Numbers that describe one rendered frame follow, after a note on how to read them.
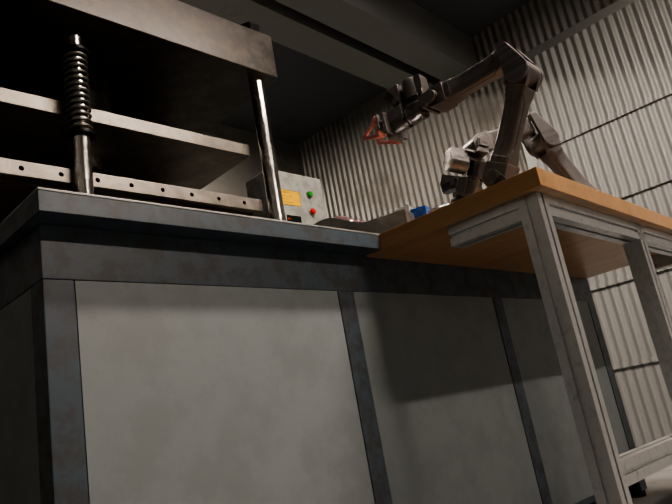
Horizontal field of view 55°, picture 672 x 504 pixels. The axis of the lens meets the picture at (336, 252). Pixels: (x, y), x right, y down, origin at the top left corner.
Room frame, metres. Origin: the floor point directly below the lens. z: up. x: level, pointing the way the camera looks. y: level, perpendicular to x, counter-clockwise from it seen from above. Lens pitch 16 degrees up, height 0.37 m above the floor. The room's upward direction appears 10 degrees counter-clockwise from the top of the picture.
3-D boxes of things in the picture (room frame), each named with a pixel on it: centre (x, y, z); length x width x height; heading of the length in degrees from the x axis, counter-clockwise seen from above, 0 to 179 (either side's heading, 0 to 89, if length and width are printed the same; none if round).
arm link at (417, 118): (1.68, -0.30, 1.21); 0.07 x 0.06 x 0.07; 49
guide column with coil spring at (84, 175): (1.82, 0.72, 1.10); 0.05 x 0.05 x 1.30
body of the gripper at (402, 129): (1.72, -0.25, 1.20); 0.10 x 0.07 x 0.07; 139
